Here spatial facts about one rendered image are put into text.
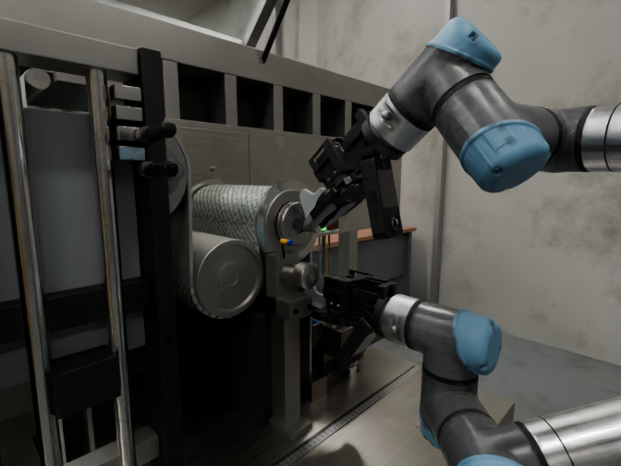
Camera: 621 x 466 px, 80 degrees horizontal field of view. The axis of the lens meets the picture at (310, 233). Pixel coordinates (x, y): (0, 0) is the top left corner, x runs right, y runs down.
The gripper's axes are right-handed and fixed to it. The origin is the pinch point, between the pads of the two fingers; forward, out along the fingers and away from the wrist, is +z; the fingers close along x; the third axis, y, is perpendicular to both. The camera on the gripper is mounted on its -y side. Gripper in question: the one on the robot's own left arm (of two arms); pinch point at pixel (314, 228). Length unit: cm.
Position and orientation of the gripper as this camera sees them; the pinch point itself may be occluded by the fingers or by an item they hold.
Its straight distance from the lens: 62.5
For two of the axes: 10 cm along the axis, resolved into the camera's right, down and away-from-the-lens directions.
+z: -5.4, 5.5, 6.3
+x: -7.1, 1.1, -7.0
